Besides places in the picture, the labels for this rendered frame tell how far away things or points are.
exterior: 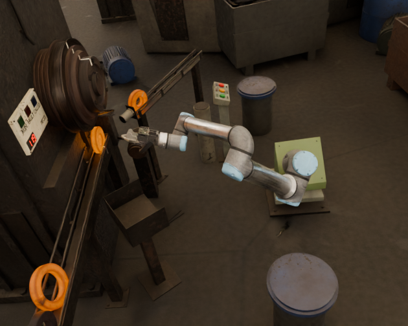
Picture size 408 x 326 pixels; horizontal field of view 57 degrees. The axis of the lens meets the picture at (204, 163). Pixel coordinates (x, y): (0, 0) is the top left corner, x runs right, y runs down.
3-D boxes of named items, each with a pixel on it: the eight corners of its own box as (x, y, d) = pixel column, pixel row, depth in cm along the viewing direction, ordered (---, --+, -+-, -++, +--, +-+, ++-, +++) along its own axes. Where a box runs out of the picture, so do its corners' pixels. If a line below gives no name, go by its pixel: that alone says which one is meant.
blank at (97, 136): (87, 135, 211) (93, 134, 211) (94, 122, 224) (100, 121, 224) (95, 158, 219) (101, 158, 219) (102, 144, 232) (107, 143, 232)
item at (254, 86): (241, 140, 325) (238, 97, 297) (238, 119, 349) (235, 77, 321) (278, 136, 322) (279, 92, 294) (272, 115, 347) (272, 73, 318)
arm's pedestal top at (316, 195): (313, 169, 277) (313, 164, 274) (323, 200, 253) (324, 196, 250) (269, 172, 279) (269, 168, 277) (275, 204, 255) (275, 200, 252)
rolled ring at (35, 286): (70, 308, 159) (65, 310, 160) (68, 264, 167) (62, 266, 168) (35, 310, 143) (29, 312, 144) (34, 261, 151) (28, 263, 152)
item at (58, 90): (74, 151, 192) (36, 66, 161) (93, 101, 227) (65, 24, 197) (86, 150, 191) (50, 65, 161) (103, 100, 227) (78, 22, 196)
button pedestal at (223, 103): (219, 164, 304) (210, 98, 264) (217, 145, 322) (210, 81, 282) (238, 162, 303) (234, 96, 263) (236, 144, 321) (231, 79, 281)
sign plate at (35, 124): (26, 155, 163) (7, 121, 151) (45, 121, 183) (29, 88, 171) (31, 154, 163) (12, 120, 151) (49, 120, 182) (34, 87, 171)
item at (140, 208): (157, 308, 217) (125, 229, 170) (136, 277, 234) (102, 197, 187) (186, 288, 225) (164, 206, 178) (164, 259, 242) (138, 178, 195)
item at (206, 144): (201, 164, 307) (193, 110, 273) (201, 154, 316) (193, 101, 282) (216, 163, 306) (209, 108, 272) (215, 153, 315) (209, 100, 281)
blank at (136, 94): (138, 115, 263) (142, 116, 261) (124, 107, 249) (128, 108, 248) (146, 94, 264) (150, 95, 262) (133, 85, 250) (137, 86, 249)
